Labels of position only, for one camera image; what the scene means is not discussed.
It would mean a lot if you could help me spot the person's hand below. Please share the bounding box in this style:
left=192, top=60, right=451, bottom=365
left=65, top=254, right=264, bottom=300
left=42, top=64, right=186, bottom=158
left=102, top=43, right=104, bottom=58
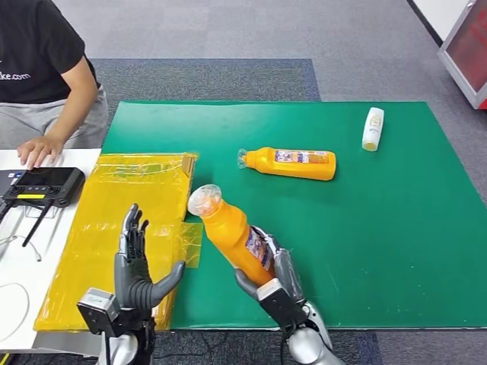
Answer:
left=17, top=135, right=64, bottom=170

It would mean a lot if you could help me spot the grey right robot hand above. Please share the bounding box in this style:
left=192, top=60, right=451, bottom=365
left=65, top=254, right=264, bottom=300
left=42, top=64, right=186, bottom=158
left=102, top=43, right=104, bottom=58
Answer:
left=234, top=227, right=305, bottom=302

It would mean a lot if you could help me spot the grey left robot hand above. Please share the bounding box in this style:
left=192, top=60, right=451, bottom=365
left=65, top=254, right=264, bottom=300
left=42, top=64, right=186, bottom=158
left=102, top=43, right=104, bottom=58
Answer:
left=114, top=203, right=186, bottom=311

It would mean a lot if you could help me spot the orange bottle with clear cap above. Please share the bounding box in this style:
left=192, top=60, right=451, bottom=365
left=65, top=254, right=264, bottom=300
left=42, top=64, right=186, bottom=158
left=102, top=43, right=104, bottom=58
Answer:
left=186, top=184, right=277, bottom=288
left=237, top=146, right=337, bottom=182

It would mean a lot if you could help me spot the small white bottle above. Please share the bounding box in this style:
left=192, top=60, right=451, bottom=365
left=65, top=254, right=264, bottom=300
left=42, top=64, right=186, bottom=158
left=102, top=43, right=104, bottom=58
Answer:
left=361, top=106, right=385, bottom=153

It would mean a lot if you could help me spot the black remote controller with antennas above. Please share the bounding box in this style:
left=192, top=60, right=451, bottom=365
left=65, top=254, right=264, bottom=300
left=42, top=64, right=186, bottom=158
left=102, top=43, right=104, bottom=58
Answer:
left=0, top=167, right=86, bottom=248

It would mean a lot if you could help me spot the dark laptop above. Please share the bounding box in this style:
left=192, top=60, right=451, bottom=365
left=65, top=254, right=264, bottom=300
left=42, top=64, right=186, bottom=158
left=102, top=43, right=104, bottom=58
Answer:
left=0, top=170, right=18, bottom=198

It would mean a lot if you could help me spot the yellow taped cardboard box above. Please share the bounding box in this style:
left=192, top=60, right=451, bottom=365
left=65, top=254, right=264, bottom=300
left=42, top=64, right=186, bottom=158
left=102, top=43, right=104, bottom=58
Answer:
left=33, top=152, right=205, bottom=332

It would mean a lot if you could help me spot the person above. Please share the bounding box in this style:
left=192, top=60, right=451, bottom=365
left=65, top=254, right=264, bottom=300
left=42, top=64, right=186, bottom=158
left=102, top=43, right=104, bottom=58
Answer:
left=0, top=0, right=109, bottom=170

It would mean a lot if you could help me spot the green table mat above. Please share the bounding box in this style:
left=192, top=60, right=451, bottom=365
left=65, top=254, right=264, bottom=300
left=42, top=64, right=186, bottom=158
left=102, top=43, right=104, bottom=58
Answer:
left=102, top=100, right=487, bottom=331

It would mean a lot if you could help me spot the red and white cabinet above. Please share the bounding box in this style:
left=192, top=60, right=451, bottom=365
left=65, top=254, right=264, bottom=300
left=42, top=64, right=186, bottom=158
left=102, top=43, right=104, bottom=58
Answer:
left=437, top=0, right=487, bottom=111

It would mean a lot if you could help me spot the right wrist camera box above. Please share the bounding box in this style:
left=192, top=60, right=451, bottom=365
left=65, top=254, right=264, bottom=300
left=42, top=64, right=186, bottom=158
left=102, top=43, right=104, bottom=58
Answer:
left=258, top=278, right=308, bottom=329

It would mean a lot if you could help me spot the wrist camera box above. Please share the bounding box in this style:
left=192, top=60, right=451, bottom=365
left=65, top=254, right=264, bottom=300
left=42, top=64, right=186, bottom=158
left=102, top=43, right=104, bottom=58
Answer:
left=258, top=278, right=308, bottom=329
left=77, top=287, right=122, bottom=337

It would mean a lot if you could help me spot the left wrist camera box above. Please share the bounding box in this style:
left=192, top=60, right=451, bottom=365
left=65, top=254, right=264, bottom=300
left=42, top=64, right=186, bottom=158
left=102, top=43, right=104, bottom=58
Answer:
left=77, top=287, right=122, bottom=337

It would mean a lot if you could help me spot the thin white cable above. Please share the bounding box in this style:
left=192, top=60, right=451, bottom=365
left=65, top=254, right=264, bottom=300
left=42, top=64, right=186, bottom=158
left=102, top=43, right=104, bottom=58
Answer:
left=0, top=281, right=31, bottom=344
left=0, top=233, right=42, bottom=263

